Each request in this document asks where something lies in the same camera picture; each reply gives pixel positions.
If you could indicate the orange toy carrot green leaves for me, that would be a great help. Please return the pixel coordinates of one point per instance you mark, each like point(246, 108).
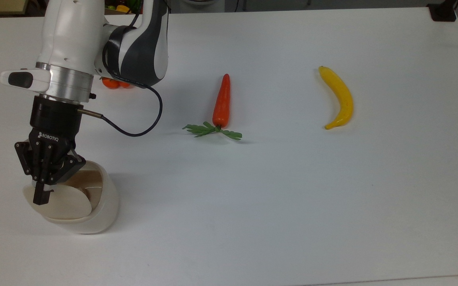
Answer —
point(222, 101)

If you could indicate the orange tangerine cluster with leaves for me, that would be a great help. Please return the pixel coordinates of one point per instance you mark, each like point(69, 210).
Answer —
point(111, 83)

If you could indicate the black table clamp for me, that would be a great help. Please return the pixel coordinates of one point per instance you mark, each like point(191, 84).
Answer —
point(442, 12)

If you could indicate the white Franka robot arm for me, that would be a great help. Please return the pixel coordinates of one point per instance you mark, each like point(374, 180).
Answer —
point(72, 35)

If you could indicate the cream hinged bin lid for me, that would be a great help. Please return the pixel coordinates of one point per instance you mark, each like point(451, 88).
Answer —
point(68, 204)

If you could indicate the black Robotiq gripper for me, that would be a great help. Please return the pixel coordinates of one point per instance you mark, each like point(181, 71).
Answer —
point(54, 123)

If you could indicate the basket of toy fruit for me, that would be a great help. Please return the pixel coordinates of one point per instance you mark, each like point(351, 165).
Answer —
point(123, 8)

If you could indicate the yellow toy banana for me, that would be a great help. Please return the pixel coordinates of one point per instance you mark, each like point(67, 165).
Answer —
point(342, 97)

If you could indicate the cream plastic garbage bin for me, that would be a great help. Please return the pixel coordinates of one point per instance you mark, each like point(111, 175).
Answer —
point(107, 206)

